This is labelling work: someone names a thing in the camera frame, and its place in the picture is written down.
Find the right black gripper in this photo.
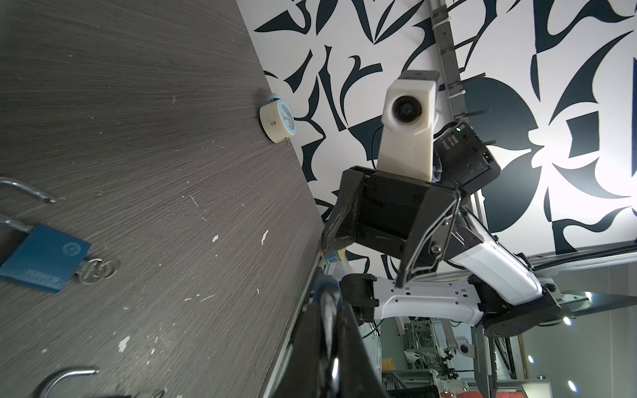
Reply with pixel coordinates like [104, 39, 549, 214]
[320, 166, 460, 289]

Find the small blue alarm clock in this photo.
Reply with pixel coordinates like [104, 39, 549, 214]
[259, 94, 296, 144]

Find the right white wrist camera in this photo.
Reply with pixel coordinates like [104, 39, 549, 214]
[376, 70, 441, 182]

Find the front black padlock with key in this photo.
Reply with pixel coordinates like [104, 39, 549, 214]
[33, 366, 169, 398]

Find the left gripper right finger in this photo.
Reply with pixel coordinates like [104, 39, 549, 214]
[336, 302, 389, 397]

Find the front blue padlock with key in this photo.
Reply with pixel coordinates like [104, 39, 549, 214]
[0, 176, 121, 294]

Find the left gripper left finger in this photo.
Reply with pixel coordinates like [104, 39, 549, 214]
[272, 298, 331, 397]

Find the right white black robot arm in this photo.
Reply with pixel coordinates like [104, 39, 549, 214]
[322, 122, 636, 338]

